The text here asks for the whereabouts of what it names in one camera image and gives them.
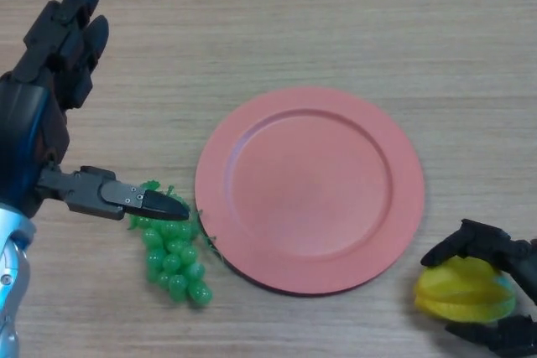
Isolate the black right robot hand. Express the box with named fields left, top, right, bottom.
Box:
left=420, top=218, right=537, bottom=358

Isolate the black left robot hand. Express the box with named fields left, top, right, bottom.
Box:
left=0, top=0, right=190, bottom=221

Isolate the yellow starfruit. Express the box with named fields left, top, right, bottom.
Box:
left=413, top=257, right=516, bottom=324

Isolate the green plastic grape bunch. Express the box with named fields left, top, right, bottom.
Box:
left=128, top=179, right=222, bottom=308

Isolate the pink round plate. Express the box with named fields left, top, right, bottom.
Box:
left=195, top=86, right=426, bottom=296

